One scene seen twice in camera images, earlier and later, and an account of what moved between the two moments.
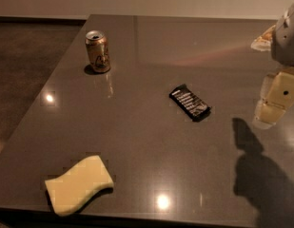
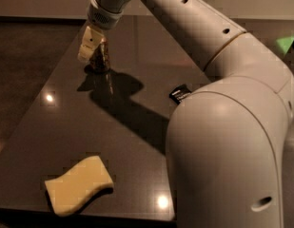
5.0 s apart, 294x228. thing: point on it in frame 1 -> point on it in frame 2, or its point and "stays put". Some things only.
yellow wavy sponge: [73, 187] stays put
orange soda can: [98, 51] stays put
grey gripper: [286, 43] -> [101, 18]
